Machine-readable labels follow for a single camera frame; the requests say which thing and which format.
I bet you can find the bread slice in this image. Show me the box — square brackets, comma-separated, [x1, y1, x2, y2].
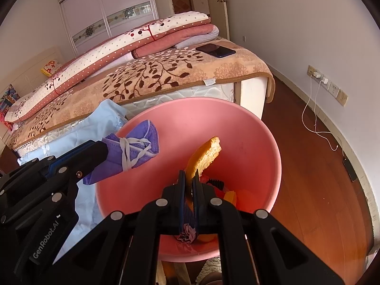
[185, 136, 222, 187]

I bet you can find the pink plastic bucket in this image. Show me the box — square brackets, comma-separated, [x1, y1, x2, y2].
[97, 97, 281, 265]

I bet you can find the black smartphone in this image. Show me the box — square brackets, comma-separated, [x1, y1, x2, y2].
[196, 43, 236, 58]

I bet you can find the colourful pillow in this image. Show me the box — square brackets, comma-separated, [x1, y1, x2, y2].
[0, 84, 20, 131]

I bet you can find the yellow red pillow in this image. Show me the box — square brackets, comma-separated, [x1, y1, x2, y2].
[41, 59, 62, 77]

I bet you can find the pink folded blanket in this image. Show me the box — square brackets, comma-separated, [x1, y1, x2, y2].
[131, 24, 219, 59]

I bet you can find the wall socket strip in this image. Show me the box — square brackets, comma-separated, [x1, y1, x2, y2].
[307, 65, 348, 107]

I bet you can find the cream room door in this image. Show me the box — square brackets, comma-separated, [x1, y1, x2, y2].
[208, 0, 230, 40]

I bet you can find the purple face mask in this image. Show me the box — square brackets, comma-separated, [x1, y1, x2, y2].
[83, 120, 160, 185]

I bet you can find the white sliding wardrobe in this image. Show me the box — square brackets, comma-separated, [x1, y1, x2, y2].
[58, 0, 158, 56]

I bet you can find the white quilted mattress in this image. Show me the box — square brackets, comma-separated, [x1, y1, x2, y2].
[14, 76, 268, 158]

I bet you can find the white charger cable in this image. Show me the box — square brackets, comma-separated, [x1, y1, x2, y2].
[301, 75, 345, 155]

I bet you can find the orange peel piece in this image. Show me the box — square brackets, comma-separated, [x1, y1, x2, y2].
[200, 176, 237, 207]

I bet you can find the brown leaf-pattern blanket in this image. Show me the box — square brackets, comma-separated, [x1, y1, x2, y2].
[7, 39, 276, 149]

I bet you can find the light blue cloth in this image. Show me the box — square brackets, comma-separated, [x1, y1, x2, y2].
[17, 100, 127, 259]

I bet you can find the cream wooden headboard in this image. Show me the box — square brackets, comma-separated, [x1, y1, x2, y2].
[0, 46, 67, 143]

